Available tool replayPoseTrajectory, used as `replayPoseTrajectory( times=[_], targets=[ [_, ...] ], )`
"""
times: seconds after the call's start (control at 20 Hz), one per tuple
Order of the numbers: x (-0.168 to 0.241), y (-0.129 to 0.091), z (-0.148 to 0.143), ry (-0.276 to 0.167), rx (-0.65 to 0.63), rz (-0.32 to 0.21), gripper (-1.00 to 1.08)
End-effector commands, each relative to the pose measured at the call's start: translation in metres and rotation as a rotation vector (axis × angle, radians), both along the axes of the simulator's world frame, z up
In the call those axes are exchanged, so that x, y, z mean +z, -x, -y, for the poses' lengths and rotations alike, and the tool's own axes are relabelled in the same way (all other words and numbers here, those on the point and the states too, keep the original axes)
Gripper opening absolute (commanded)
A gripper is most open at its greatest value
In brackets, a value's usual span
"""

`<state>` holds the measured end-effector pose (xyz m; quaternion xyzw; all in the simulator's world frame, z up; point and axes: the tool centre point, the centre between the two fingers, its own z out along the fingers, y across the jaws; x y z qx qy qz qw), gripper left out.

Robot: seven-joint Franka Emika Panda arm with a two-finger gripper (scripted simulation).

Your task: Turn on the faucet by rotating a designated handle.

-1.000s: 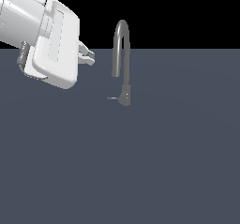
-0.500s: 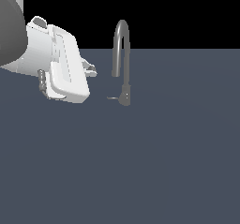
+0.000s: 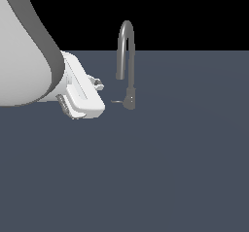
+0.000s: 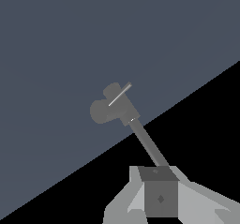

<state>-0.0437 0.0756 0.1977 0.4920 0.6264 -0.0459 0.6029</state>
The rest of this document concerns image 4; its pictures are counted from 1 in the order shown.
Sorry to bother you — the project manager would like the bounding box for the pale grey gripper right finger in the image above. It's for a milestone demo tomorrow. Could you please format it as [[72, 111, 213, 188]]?
[[170, 166, 240, 224]]

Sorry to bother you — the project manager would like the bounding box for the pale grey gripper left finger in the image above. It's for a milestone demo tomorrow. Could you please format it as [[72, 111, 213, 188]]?
[[102, 166, 148, 224]]

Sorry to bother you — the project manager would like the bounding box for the thin silver faucet handle lever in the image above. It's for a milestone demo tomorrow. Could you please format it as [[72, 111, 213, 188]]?
[[108, 82, 133, 107]]

